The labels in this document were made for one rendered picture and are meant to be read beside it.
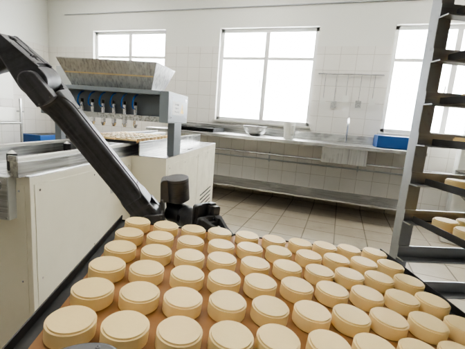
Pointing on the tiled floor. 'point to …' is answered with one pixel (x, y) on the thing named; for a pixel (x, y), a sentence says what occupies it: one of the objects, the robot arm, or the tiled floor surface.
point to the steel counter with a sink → (345, 144)
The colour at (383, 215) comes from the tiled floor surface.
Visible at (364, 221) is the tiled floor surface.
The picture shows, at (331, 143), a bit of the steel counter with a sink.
